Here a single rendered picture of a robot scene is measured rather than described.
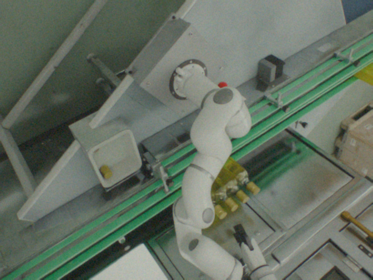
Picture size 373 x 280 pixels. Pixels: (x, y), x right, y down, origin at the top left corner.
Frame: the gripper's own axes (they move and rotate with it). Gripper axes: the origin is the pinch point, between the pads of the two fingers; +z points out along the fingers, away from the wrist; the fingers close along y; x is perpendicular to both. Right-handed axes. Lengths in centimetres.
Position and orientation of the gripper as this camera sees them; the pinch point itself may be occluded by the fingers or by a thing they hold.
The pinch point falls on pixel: (238, 233)
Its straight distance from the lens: 133.0
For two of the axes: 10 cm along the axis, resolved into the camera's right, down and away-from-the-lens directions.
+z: -3.5, -6.7, 6.6
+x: -9.3, 3.2, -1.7
